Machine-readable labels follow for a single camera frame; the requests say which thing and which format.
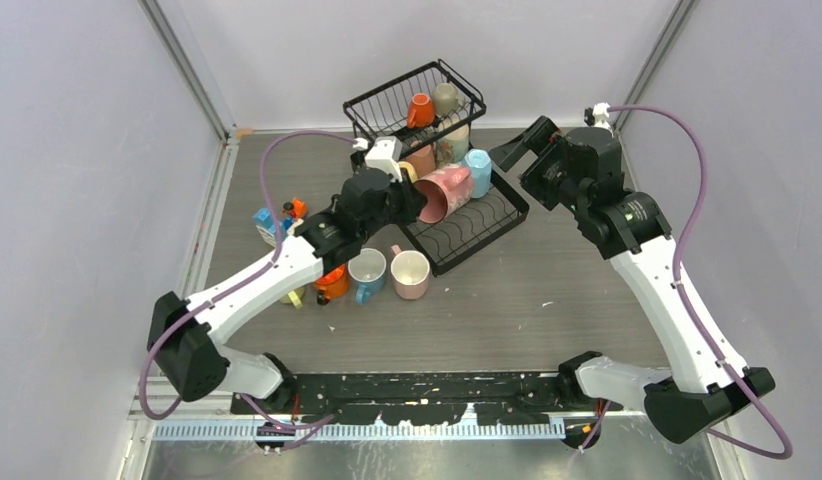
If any pink patterned mug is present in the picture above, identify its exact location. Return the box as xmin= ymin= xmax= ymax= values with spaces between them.
xmin=413 ymin=164 xmax=474 ymax=224

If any small blue toy block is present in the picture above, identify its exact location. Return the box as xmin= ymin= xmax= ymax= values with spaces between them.
xmin=253 ymin=207 xmax=288 ymax=247

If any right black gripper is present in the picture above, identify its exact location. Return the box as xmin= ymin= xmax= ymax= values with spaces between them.
xmin=490 ymin=115 xmax=587 ymax=215

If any salmon pink mug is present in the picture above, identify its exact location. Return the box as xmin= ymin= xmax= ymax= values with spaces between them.
xmin=406 ymin=145 xmax=437 ymax=179

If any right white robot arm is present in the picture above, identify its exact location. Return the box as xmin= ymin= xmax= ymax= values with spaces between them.
xmin=489 ymin=116 xmax=775 ymax=444

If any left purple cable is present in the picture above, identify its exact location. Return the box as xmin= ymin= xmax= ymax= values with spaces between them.
xmin=137 ymin=130 xmax=369 ymax=453

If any cream floral mug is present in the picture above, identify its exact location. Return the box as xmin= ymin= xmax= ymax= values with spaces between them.
xmin=436 ymin=125 xmax=470 ymax=166

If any light blue faceted mug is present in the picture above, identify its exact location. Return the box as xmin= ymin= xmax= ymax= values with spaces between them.
xmin=463 ymin=149 xmax=493 ymax=199

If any yellow-green faceted mug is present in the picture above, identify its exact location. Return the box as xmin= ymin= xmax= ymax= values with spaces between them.
xmin=279 ymin=287 xmax=307 ymax=309

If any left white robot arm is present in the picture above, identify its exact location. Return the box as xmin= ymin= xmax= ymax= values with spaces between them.
xmin=147 ymin=168 xmax=427 ymax=414

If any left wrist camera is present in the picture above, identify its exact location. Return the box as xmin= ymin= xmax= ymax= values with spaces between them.
xmin=352 ymin=136 xmax=403 ymax=182

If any large orange mug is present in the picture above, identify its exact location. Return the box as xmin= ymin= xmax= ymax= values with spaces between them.
xmin=313 ymin=264 xmax=350 ymax=306

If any yellow mug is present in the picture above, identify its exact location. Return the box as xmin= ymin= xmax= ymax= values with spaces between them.
xmin=398 ymin=161 xmax=418 ymax=183

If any small orange cup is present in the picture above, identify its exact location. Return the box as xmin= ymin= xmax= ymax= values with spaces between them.
xmin=406 ymin=93 xmax=436 ymax=129

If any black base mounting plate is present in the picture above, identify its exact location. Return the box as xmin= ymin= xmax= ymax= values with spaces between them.
xmin=257 ymin=372 xmax=601 ymax=426

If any black wire dish rack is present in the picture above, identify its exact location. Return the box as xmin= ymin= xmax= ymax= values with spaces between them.
xmin=343 ymin=59 xmax=529 ymax=276

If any light pink faceted mug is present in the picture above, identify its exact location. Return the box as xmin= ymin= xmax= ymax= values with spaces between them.
xmin=390 ymin=245 xmax=431 ymax=300

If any beige grey cup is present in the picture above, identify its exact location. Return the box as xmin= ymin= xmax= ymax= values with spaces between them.
xmin=430 ymin=82 xmax=465 ymax=117

